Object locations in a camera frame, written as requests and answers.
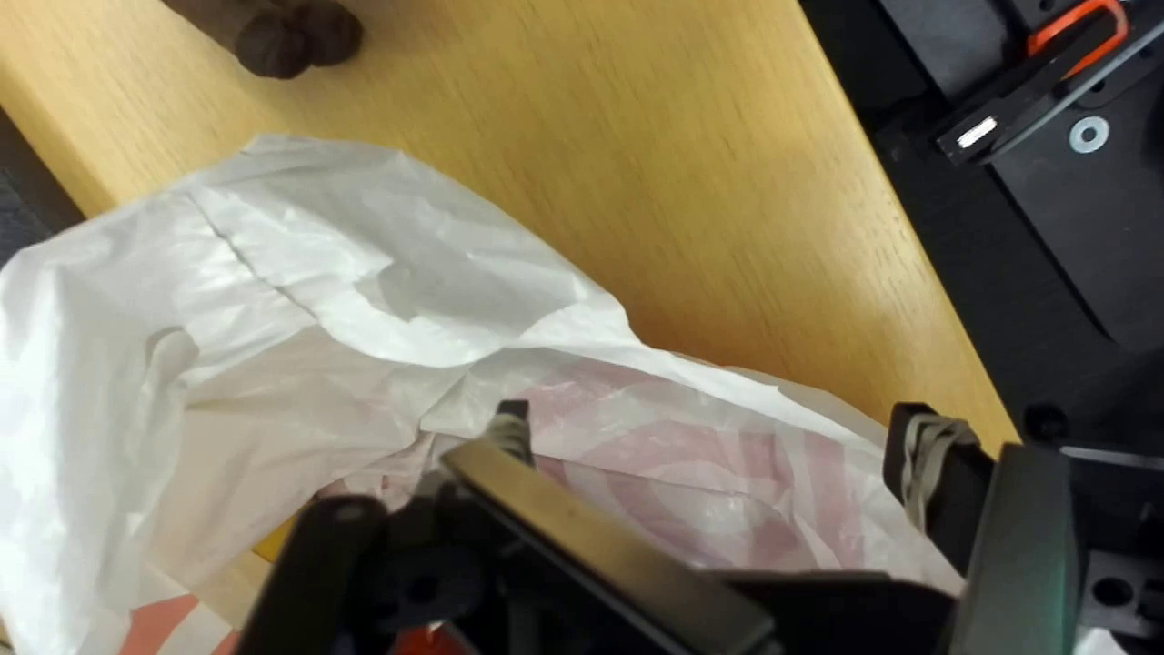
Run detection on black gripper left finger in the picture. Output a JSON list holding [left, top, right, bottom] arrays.
[[233, 398, 778, 655]]

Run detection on white red plastic shopping bag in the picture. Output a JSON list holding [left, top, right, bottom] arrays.
[[0, 132, 969, 655]]

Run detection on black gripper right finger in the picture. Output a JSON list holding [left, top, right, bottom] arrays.
[[886, 401, 1086, 655]]

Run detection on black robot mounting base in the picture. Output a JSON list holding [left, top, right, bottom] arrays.
[[797, 0, 1164, 453]]

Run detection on brown plush moose toy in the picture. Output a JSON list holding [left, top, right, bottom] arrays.
[[161, 0, 369, 83]]

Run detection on orange black bar clamp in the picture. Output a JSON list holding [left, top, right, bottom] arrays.
[[949, 0, 1134, 161]]

